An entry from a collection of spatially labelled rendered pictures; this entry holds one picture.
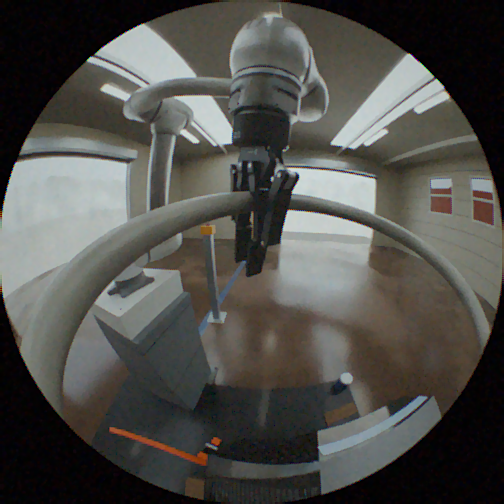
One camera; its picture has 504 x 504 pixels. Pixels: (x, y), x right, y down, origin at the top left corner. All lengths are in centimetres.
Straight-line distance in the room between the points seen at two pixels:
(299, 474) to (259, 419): 87
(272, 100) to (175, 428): 141
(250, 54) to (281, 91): 6
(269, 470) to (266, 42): 66
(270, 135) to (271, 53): 11
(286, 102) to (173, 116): 56
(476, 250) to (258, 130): 645
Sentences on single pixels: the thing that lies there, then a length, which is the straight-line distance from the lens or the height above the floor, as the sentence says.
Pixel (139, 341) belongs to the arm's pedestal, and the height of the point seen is 80.
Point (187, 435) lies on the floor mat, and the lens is 126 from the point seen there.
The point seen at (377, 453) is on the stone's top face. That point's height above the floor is 85.
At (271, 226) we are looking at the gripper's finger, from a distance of 17.
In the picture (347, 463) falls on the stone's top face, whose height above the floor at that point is 85.
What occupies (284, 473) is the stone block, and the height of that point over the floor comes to 80.
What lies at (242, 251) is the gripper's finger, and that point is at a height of 113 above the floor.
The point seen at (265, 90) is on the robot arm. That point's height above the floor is 134.
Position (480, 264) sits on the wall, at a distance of 641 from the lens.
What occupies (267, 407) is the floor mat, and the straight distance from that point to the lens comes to 124.
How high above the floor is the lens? 120
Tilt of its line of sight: 16 degrees down
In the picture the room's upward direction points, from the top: straight up
